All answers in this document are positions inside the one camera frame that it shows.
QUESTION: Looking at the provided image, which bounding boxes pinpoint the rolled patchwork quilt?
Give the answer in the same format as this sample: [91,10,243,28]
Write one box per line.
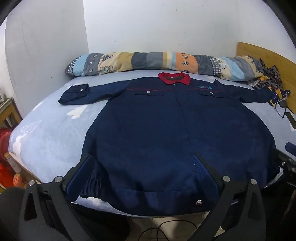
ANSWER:
[65,51,266,81]

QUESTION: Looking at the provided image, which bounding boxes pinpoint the navy work jacket red collar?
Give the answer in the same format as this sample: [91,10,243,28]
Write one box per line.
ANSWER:
[58,72,281,217]

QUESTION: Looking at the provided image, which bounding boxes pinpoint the red plastic bag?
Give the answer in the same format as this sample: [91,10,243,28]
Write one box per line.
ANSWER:
[0,127,28,189]

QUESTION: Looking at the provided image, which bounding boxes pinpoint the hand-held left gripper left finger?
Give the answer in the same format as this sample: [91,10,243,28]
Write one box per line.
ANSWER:
[18,153,97,241]

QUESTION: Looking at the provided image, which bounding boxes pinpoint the dark patterned cloth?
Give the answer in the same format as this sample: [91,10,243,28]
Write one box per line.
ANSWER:
[246,58,286,91]

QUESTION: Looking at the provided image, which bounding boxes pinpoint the wooden furniture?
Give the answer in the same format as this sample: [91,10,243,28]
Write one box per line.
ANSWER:
[0,93,22,130]

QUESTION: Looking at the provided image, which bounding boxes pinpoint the black cable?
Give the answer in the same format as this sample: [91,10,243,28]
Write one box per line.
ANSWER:
[139,220,208,241]

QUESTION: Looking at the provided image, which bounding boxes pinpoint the light blue cloud bedsheet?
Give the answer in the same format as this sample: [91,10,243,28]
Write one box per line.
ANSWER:
[9,70,296,211]

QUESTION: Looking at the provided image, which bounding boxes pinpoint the wooden headboard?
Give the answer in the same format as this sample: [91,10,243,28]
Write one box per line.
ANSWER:
[236,42,296,114]

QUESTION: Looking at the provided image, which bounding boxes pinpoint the blue yellow star cloth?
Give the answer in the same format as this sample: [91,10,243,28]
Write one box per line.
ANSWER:
[268,89,290,107]

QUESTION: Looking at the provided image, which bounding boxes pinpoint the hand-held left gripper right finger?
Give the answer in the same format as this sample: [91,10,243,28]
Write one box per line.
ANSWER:
[188,153,266,241]

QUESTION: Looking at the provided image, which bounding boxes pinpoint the eyeglasses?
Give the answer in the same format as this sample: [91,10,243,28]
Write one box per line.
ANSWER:
[274,102,288,118]

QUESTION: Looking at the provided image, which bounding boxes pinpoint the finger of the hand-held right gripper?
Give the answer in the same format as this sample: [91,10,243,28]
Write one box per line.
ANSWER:
[270,148,296,186]
[285,142,296,160]

